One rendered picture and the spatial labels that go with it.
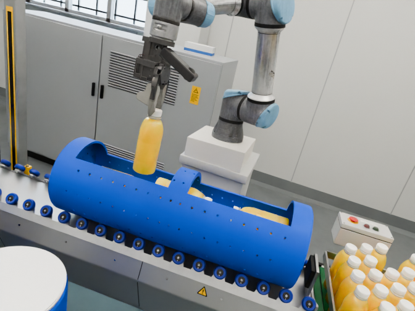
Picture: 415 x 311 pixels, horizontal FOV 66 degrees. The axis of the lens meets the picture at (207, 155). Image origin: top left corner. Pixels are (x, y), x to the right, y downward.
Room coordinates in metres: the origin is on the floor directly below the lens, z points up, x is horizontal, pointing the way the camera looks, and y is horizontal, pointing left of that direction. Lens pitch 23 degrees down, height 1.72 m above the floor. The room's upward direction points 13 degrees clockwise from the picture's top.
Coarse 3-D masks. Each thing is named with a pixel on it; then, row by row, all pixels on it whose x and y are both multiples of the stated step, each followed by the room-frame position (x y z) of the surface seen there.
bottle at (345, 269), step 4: (344, 264) 0.91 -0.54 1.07; (348, 264) 0.90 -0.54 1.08; (340, 268) 0.91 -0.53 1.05; (344, 268) 0.90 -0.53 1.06; (348, 268) 0.89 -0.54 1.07; (352, 268) 0.89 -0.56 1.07; (356, 268) 0.89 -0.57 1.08; (336, 272) 0.92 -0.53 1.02; (340, 272) 0.90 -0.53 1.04; (344, 272) 0.89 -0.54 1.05; (348, 272) 0.88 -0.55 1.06; (336, 276) 0.90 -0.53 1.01; (340, 276) 0.89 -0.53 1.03; (344, 276) 0.88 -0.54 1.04; (332, 280) 0.92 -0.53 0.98; (336, 280) 0.90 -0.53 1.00; (340, 280) 0.88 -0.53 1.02; (332, 284) 0.90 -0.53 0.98; (336, 284) 0.89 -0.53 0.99; (332, 288) 0.90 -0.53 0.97; (336, 288) 0.88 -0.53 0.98
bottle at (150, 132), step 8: (144, 120) 0.89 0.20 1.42; (152, 120) 0.88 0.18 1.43; (160, 120) 0.90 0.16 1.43; (144, 128) 0.87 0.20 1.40; (152, 128) 0.87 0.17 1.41; (160, 128) 0.88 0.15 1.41; (144, 136) 0.86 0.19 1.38; (152, 136) 0.86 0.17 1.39; (160, 136) 0.88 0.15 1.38; (144, 144) 0.86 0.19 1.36; (152, 144) 0.87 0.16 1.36; (160, 144) 0.89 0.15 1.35; (136, 152) 0.87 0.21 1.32; (144, 152) 0.86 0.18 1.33; (152, 152) 0.87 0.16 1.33; (136, 160) 0.87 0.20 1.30; (144, 160) 0.86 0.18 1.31; (152, 160) 0.87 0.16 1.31; (136, 168) 0.86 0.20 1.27; (144, 168) 0.86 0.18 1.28; (152, 168) 0.87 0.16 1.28
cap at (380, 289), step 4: (376, 284) 0.80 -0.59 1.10; (380, 284) 0.80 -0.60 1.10; (376, 288) 0.78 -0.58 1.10; (380, 288) 0.79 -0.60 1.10; (384, 288) 0.79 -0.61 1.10; (376, 292) 0.78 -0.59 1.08; (380, 292) 0.77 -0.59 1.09; (384, 292) 0.77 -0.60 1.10; (388, 292) 0.78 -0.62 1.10; (380, 296) 0.77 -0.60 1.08; (384, 296) 0.77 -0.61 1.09
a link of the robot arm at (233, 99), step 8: (224, 96) 1.43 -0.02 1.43; (232, 96) 1.40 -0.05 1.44; (240, 96) 1.40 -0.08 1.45; (224, 104) 1.41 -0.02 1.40; (232, 104) 1.39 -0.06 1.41; (240, 104) 1.37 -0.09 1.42; (224, 112) 1.40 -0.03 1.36; (232, 112) 1.39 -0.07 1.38; (232, 120) 1.39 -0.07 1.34; (240, 120) 1.41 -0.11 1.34
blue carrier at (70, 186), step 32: (64, 160) 0.96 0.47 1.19; (96, 160) 1.19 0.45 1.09; (128, 160) 1.16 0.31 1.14; (64, 192) 0.91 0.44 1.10; (96, 192) 0.90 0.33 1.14; (128, 192) 0.90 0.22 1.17; (160, 192) 0.90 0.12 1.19; (224, 192) 1.09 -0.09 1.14; (128, 224) 0.88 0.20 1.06; (160, 224) 0.85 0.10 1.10; (192, 224) 0.84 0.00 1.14; (224, 224) 0.84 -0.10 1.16; (256, 224) 0.84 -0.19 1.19; (224, 256) 0.82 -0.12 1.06; (256, 256) 0.80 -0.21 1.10; (288, 256) 0.79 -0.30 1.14; (288, 288) 0.81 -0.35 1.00
